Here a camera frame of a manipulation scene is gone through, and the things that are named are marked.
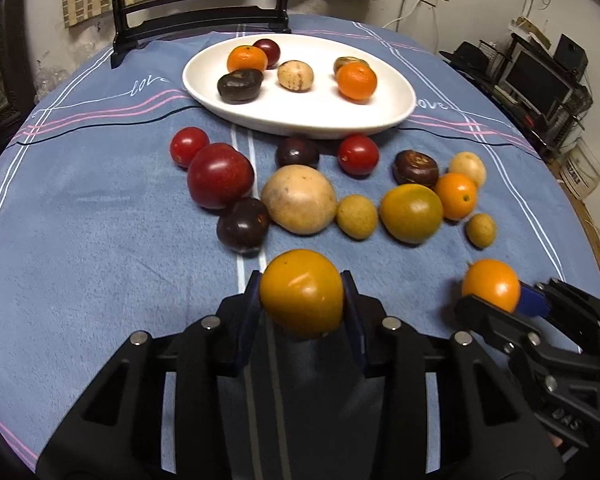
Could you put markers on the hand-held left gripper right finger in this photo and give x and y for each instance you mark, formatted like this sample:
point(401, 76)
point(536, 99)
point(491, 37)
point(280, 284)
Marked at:
point(356, 325)

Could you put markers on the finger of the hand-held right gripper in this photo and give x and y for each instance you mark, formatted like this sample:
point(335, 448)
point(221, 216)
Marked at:
point(495, 317)
point(532, 300)

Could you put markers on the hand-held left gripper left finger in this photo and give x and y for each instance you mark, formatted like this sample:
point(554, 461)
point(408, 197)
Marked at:
point(247, 325)

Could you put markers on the small smooth orange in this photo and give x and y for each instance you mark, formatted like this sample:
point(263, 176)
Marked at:
point(455, 196)
point(491, 285)

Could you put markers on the yellow orange tomato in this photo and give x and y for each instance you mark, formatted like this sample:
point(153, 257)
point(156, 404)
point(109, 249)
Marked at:
point(301, 292)

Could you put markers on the small tan longan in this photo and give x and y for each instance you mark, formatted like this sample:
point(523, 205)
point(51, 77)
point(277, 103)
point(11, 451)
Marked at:
point(481, 230)
point(357, 216)

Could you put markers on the dark purple plum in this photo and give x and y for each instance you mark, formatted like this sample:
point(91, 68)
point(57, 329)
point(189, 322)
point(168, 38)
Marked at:
point(243, 224)
point(297, 152)

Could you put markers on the green orange tangerine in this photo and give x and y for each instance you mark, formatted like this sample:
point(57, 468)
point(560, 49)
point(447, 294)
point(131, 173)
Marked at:
point(411, 213)

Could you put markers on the beige passionfruit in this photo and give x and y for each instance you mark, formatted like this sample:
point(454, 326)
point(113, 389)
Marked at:
point(299, 199)
point(469, 166)
point(294, 75)
point(349, 62)

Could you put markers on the red plum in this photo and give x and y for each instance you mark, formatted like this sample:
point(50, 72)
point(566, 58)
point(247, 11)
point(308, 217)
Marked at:
point(270, 50)
point(220, 175)

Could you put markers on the red tomato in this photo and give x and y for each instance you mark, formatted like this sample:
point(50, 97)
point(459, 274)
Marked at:
point(358, 154)
point(189, 146)

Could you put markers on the white oval plate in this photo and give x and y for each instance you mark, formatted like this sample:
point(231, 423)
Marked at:
point(305, 112)

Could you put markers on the dark brown water chestnut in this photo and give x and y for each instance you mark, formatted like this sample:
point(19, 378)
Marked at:
point(415, 167)
point(240, 86)

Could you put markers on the orange mandarin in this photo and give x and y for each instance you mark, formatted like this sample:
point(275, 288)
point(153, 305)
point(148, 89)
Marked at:
point(357, 82)
point(246, 58)

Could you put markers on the white bucket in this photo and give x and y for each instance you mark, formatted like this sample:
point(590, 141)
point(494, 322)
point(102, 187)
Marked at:
point(582, 165)

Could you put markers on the blue striped tablecloth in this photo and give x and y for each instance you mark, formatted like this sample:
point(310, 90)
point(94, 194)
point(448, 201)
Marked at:
point(105, 235)

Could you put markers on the small red object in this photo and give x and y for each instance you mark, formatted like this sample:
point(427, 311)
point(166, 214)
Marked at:
point(529, 121)

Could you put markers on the black desk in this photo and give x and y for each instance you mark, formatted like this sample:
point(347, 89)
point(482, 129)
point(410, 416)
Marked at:
point(520, 110)

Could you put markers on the computer monitor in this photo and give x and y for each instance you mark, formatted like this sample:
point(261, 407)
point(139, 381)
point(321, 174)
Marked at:
point(535, 80)

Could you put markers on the black speaker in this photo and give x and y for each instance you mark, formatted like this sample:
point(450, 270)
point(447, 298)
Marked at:
point(570, 52)

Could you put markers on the black hat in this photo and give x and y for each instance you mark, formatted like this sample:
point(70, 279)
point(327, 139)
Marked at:
point(467, 55)

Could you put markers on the flat cardboard box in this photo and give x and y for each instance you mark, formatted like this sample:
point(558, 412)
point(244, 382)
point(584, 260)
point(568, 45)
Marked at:
point(530, 30)

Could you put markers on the crumpled clear plastic wrap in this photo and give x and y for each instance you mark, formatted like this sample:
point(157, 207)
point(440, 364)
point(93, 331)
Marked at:
point(50, 77)

